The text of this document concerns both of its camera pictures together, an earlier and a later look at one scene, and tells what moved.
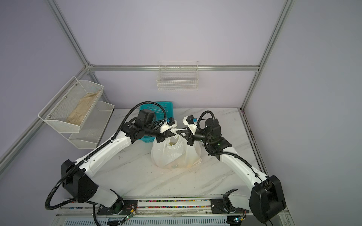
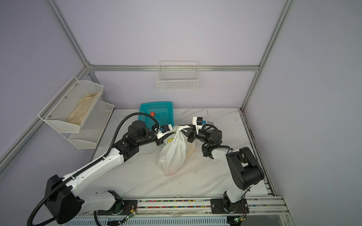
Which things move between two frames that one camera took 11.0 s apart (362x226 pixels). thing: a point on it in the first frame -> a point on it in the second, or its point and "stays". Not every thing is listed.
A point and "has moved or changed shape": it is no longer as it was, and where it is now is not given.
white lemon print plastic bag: x=174 y=152 has moved or changed shape
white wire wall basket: x=177 y=75 stays
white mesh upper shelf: x=71 y=106 stays
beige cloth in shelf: x=78 y=116 stays
